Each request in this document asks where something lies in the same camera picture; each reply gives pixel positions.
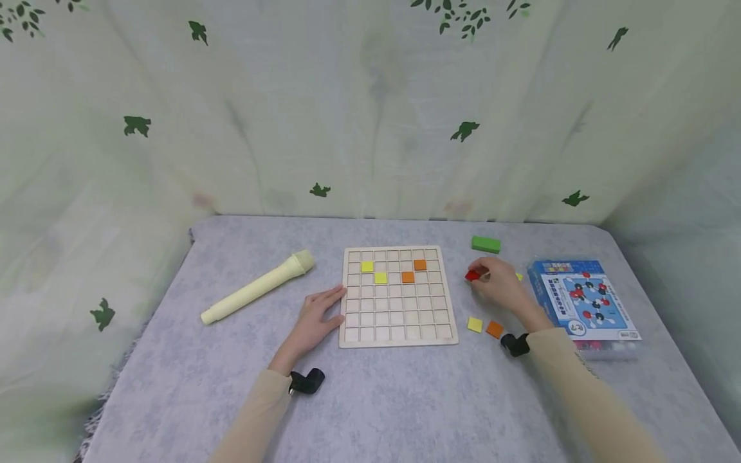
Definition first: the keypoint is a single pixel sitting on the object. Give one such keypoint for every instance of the person's left hand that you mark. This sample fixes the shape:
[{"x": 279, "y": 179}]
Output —
[{"x": 312, "y": 325}]

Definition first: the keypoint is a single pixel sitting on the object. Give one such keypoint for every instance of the person's right hand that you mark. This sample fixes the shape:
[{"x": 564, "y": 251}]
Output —
[{"x": 502, "y": 286}]

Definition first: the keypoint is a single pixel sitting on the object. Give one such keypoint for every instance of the person's right fingers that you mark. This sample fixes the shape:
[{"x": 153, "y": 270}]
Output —
[{"x": 483, "y": 276}]

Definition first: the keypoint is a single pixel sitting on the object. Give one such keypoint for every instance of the person's left thumb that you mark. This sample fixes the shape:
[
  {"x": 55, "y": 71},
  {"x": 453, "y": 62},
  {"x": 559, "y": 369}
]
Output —
[{"x": 334, "y": 321}]

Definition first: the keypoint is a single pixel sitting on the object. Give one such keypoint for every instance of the person's left fingers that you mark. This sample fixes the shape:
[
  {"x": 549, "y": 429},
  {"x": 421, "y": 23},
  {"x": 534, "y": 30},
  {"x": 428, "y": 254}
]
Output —
[{"x": 327, "y": 296}]

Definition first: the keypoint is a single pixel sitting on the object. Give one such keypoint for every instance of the red square tile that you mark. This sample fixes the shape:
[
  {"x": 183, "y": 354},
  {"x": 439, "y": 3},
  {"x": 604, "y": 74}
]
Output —
[{"x": 472, "y": 275}]

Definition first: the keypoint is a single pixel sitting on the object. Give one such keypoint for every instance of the wooden grid board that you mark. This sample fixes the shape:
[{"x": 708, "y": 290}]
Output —
[{"x": 399, "y": 302}]

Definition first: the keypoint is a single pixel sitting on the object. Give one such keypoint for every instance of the person's left forearm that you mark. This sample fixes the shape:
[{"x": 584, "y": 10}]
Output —
[{"x": 255, "y": 418}]

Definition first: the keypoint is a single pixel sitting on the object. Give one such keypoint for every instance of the person's right forearm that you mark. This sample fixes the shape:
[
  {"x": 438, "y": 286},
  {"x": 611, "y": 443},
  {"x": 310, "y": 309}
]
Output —
[{"x": 584, "y": 392}]

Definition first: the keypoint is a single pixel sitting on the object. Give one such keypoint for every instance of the green rectangular block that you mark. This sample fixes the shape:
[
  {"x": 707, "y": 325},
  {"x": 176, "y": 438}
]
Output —
[{"x": 485, "y": 244}]

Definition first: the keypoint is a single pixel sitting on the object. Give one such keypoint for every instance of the orange square tile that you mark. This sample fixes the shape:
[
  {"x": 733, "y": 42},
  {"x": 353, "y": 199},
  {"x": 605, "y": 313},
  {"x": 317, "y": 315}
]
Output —
[
  {"x": 407, "y": 277},
  {"x": 419, "y": 264},
  {"x": 494, "y": 329}
]

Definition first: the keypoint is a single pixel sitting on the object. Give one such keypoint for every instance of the black wrist band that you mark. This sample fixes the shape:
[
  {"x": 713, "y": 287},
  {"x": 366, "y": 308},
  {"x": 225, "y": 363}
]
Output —
[
  {"x": 307, "y": 381},
  {"x": 515, "y": 344}
]

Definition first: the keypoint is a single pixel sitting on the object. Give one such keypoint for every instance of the blue puzzle game box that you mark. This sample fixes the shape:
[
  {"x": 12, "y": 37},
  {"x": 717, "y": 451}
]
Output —
[{"x": 584, "y": 302}]

